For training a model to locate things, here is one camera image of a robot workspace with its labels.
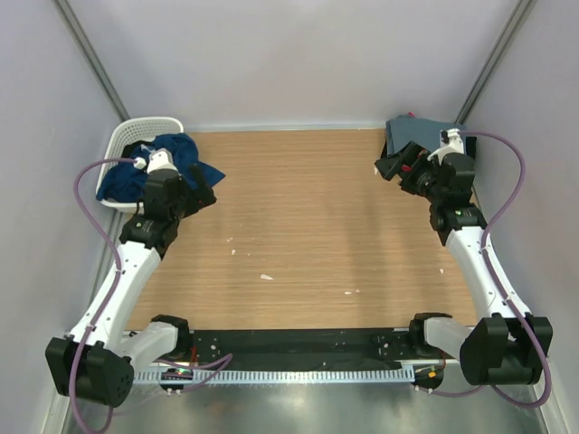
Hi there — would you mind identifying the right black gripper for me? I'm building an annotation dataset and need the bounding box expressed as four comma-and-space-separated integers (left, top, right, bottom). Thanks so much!
375, 141, 446, 204

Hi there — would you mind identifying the blue mickey t-shirt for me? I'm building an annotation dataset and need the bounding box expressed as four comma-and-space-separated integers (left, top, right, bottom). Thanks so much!
96, 133, 225, 203

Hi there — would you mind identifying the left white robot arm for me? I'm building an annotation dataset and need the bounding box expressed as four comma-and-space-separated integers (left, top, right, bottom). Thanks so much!
45, 164, 216, 408

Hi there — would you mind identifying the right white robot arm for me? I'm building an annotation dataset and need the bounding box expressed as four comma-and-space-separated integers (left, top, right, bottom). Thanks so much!
375, 142, 553, 386

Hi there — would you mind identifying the folded black t-shirt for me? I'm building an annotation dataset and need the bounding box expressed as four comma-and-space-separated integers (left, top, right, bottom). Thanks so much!
380, 135, 477, 159

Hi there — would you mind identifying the folded grey t-shirt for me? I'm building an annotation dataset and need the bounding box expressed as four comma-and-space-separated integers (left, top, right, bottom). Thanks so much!
381, 114, 465, 158

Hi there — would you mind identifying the black t-shirt in basket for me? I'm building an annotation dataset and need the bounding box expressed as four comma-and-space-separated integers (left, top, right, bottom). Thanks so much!
121, 140, 152, 158

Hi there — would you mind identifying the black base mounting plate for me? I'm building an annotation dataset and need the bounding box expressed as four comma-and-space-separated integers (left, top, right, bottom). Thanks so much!
159, 328, 453, 372

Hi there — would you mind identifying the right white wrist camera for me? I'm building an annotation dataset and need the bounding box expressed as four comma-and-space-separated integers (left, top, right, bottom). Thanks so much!
427, 128, 465, 165

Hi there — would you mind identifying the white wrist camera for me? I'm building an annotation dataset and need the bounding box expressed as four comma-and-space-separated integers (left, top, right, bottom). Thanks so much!
427, 128, 465, 165
133, 148, 177, 175

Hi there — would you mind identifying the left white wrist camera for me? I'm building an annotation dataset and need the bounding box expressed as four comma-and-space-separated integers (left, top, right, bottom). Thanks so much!
133, 148, 177, 175

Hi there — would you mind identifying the white slotted cable duct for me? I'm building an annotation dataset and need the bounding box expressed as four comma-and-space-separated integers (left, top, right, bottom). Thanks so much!
133, 365, 415, 386

